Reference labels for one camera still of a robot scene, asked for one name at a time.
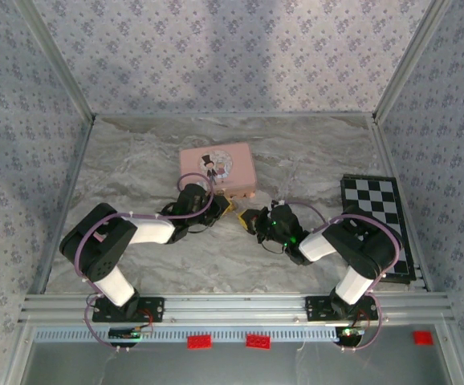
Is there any grey metal sheet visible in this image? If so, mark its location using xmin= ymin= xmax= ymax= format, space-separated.
xmin=22 ymin=323 xmax=464 ymax=385

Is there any aluminium frame post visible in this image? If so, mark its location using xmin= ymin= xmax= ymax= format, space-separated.
xmin=371 ymin=0 xmax=454 ymax=124
xmin=14 ymin=0 xmax=97 ymax=122

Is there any slotted grey cable duct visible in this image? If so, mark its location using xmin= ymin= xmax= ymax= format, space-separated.
xmin=33 ymin=326 xmax=338 ymax=342

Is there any black and silver chessboard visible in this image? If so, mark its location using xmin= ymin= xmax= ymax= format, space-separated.
xmin=339 ymin=173 xmax=417 ymax=287

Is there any pink tin box with couple print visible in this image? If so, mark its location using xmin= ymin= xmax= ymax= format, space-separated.
xmin=178 ymin=142 xmax=258 ymax=201

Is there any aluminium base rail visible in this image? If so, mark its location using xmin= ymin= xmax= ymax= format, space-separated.
xmin=22 ymin=292 xmax=454 ymax=326

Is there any green-lit circuit board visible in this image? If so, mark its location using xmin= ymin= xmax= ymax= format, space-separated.
xmin=335 ymin=326 xmax=366 ymax=347
xmin=108 ymin=326 xmax=153 ymax=341

